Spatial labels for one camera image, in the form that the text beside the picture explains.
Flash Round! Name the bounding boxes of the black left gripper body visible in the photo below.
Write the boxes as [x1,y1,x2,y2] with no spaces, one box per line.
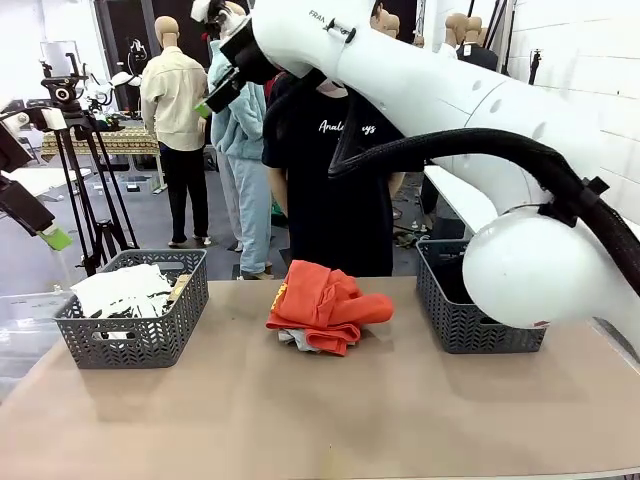
[0,175,55,235]

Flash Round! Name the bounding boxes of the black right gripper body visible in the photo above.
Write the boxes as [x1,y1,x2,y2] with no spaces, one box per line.
[219,43,281,99]

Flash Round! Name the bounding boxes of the white black-print t-shirt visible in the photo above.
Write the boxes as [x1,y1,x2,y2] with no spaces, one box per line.
[69,263,193,321]

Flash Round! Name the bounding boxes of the orange shirt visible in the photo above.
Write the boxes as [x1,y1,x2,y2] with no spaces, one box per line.
[265,259,396,357]

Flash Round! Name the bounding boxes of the person's right forearm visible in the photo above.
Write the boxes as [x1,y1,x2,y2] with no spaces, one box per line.
[268,167,292,217]

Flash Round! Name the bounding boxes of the mannequin in cream jacket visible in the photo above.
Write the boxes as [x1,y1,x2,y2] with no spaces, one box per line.
[139,15,211,249]

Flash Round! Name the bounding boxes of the mannequin in light-blue fleece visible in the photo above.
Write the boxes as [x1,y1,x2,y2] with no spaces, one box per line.
[206,2,276,280]

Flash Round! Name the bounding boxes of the clear plastic storage bin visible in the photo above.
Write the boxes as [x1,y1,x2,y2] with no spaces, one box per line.
[0,288,79,401]

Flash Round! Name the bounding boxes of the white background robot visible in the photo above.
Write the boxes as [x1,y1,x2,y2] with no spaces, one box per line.
[87,66,147,109]

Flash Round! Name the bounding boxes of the table with patterned cloth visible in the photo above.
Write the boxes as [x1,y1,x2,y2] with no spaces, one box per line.
[41,126,161,157]

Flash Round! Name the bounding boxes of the grey plastic lattice basket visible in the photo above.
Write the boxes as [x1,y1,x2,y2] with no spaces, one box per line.
[53,248,210,370]
[415,238,550,355]

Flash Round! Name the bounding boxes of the bare-headed mannequin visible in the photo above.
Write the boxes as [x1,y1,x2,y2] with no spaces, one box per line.
[370,2,402,39]

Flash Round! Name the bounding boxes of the person in black t-shirt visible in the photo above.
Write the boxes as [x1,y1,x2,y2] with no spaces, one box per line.
[261,69,407,279]

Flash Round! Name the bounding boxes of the white panel light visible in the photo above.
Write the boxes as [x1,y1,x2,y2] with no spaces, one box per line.
[38,39,84,76]

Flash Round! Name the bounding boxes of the mannequin in white shirt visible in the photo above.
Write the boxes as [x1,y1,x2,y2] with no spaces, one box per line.
[437,12,469,56]

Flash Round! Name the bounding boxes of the mannequin in black shirt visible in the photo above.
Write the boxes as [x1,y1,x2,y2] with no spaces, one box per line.
[457,15,511,76]

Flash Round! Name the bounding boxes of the grey shorts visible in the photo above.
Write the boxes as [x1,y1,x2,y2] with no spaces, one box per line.
[277,328,321,354]

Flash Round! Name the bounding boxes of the black light stand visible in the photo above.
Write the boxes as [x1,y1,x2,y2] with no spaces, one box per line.
[528,48,545,86]

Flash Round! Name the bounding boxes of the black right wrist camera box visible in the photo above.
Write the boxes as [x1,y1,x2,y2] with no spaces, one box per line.
[218,16,259,55]

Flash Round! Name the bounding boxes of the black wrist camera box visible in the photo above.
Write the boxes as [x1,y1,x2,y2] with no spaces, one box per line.
[218,16,259,55]
[0,121,33,174]

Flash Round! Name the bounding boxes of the black camera tripod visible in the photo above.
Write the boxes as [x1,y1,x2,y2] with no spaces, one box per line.
[42,110,141,280]

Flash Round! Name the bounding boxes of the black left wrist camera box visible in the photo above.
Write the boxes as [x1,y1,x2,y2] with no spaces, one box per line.
[0,121,33,174]

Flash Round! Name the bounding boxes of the white right wrist clamp mount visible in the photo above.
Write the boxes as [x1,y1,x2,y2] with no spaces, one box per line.
[191,0,229,25]

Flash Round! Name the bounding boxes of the white wrist clamp mount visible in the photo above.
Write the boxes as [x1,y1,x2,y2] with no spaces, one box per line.
[0,106,68,133]
[191,0,229,25]

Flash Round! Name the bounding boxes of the white left wrist clamp mount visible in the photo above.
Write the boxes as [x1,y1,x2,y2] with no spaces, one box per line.
[0,106,68,133]

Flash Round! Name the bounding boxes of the black camera head rig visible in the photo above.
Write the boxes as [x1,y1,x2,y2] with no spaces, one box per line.
[39,52,90,115]

